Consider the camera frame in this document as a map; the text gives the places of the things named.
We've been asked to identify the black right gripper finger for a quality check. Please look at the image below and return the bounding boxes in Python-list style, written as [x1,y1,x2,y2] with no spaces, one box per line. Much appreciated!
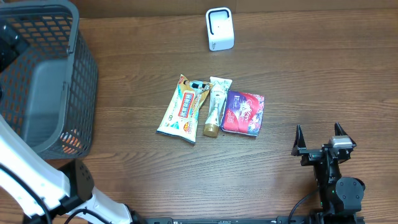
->
[335,122,348,136]
[291,124,307,156]

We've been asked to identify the red purple pad package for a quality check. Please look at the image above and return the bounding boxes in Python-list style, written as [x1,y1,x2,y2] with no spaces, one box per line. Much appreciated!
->
[221,91,265,137]

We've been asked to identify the white tube gold cap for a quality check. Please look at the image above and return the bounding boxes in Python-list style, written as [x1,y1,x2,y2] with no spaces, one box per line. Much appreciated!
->
[203,77,233,138]

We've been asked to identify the yellow wet wipes pack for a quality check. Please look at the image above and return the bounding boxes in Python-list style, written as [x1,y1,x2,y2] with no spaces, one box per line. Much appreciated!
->
[156,74,213,144]

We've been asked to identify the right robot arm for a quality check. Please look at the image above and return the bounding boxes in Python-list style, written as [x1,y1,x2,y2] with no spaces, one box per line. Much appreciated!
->
[291,123,366,223]

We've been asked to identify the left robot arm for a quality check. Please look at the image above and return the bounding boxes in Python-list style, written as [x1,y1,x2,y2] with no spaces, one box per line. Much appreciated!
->
[1,16,141,223]

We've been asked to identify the white barcode scanner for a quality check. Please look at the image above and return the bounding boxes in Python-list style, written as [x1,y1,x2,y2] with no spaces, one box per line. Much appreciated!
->
[205,7,234,52]

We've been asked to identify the dark grey plastic basket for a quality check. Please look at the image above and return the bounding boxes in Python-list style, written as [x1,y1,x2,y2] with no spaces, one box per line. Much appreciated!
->
[1,1,98,159]

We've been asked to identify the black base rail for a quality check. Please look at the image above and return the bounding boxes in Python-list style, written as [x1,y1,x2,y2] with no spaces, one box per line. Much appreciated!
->
[146,216,366,224]

